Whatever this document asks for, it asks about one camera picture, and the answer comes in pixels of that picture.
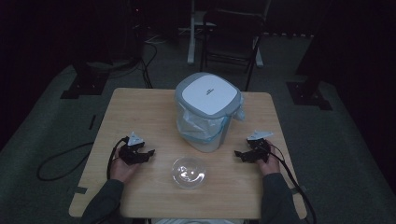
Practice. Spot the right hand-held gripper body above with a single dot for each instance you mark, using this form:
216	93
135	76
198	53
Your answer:
261	148

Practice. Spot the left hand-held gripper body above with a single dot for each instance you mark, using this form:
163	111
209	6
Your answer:
130	154

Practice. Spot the clear plastic cup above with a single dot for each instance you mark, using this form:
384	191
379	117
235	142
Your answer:
188	173

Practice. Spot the grey and white trash can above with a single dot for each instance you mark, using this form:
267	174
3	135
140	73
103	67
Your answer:
186	93

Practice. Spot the person's left hand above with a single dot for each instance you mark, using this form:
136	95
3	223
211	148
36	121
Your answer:
122	170

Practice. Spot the person's right hand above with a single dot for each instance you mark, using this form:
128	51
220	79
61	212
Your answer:
271	166

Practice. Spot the black tape strip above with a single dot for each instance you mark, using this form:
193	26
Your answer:
92	122

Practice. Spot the white plastic trash bag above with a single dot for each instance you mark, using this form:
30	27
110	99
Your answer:
199	126

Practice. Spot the white trash can lid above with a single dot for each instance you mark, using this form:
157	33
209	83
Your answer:
210	94

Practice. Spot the black stand base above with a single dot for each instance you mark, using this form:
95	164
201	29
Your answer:
85	85
308	95

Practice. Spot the black folding chair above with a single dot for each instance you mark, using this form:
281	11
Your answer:
232	37

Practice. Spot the white desk frame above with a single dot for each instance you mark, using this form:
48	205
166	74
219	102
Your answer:
191	37

